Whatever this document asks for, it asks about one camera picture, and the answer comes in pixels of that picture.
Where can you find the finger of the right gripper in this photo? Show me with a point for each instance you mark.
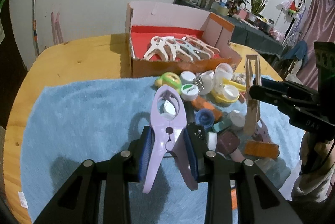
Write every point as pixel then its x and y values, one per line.
pixel 289 89
pixel 302 114

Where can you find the cream plastic clamp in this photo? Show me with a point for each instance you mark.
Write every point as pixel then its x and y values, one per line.
pixel 174 50

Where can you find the black star jar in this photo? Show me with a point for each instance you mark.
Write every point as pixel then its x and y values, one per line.
pixel 197 136

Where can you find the mop handle pole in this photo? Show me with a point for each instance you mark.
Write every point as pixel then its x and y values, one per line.
pixel 34 28

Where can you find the beige pink plastic clamp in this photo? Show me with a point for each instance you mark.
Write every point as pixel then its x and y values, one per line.
pixel 253 79

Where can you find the lilac plastic clamp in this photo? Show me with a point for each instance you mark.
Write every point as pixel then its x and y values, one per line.
pixel 165 135

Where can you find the white plastic clamp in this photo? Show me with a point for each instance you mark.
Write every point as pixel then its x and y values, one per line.
pixel 159 47

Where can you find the white bottle cap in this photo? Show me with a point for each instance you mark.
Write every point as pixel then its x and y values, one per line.
pixel 169 108

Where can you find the potted green plant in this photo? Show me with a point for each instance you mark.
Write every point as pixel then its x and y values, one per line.
pixel 257 6

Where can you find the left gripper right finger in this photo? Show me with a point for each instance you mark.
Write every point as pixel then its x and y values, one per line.
pixel 258 201

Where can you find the green yellow bear toy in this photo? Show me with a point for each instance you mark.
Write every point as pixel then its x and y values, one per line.
pixel 170 79

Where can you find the grey plastic clamp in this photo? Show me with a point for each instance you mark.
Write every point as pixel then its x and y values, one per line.
pixel 196 53

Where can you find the person right hand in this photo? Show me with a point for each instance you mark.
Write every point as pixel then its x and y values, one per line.
pixel 316 158

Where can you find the blue rolled tape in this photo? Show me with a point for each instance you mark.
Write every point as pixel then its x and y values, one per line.
pixel 205 118

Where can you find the orange tube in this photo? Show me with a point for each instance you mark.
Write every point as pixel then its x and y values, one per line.
pixel 201 103

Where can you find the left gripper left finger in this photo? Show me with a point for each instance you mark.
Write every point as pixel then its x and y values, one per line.
pixel 98 191

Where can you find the blue terry towel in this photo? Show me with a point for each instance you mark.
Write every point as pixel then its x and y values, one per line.
pixel 95 120

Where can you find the orange sanding block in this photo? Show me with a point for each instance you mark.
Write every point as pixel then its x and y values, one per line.
pixel 261 149

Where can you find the green label white cap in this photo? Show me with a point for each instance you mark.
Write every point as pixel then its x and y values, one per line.
pixel 189 92

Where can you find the dark cloth side table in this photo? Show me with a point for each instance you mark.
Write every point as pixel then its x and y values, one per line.
pixel 249 36

